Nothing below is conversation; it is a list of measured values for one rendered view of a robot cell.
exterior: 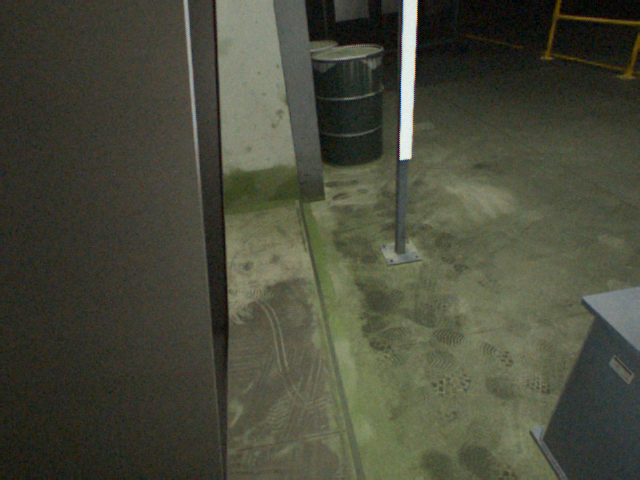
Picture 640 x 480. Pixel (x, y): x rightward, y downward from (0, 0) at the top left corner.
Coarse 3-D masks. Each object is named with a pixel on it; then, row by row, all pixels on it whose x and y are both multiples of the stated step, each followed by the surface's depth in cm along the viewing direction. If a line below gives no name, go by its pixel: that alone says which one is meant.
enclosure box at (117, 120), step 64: (0, 0) 26; (64, 0) 27; (128, 0) 27; (192, 0) 77; (0, 64) 28; (64, 64) 29; (128, 64) 29; (192, 64) 83; (0, 128) 30; (64, 128) 31; (128, 128) 32; (192, 128) 33; (0, 192) 33; (64, 192) 34; (128, 192) 35; (192, 192) 36; (0, 256) 36; (64, 256) 37; (128, 256) 39; (192, 256) 40; (0, 320) 40; (64, 320) 42; (128, 320) 43; (192, 320) 45; (0, 384) 45; (64, 384) 47; (128, 384) 49; (192, 384) 51; (0, 448) 51; (64, 448) 54; (128, 448) 56; (192, 448) 59
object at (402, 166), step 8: (400, 0) 151; (400, 8) 152; (400, 160) 187; (400, 168) 190; (400, 176) 192; (400, 184) 195; (400, 192) 197; (400, 200) 200; (400, 208) 203; (400, 216) 206; (400, 224) 209; (400, 232) 212; (400, 240) 215; (400, 248) 218
